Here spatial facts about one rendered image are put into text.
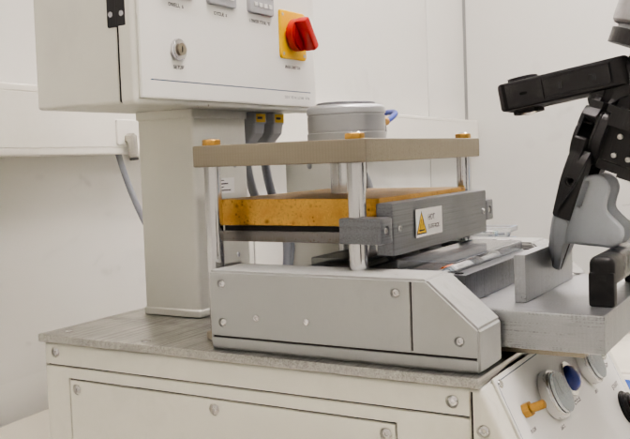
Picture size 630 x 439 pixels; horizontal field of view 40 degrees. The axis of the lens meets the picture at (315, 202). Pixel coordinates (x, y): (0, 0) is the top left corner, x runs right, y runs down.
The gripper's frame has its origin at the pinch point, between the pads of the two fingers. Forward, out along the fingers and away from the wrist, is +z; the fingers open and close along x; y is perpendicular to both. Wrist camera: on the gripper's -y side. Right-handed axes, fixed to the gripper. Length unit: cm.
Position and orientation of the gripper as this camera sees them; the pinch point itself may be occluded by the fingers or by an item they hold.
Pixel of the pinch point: (553, 251)
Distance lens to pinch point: 80.9
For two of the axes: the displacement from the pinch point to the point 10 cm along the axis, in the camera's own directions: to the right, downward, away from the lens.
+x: 5.1, -0.6, 8.6
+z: -2.6, 9.4, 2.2
